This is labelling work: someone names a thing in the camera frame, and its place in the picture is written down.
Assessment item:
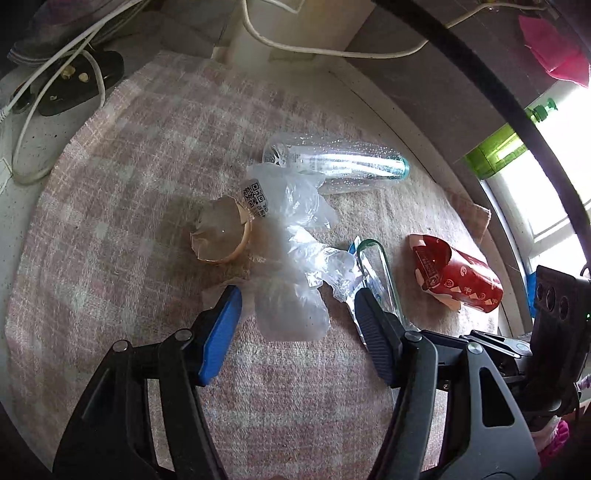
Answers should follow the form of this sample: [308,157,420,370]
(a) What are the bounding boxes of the toothpaste tube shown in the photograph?
[349,237,408,328]

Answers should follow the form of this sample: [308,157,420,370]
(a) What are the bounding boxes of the red snack wrapper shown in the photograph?
[408,234,504,313]

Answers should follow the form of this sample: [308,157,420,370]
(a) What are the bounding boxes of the brown egg shell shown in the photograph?
[190,196,252,264]

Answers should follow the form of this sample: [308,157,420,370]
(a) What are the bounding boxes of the clear plastic bag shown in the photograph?
[238,163,362,342]

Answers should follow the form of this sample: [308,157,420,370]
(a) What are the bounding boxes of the clear plastic bottle teal cap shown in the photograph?
[263,132,411,194]

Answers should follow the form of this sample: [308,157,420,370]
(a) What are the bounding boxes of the pink plaid cloth mat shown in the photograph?
[4,50,505,480]

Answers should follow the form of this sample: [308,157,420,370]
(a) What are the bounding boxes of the green dish soap bottle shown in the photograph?
[464,97,559,180]

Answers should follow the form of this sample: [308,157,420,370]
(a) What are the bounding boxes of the pink hanging rag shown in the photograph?
[519,15,590,88]

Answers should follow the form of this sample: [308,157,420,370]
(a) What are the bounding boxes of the steel pot lid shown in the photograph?
[7,0,128,66]

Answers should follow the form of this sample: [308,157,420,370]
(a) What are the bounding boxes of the black cable across view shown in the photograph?
[370,0,591,282]

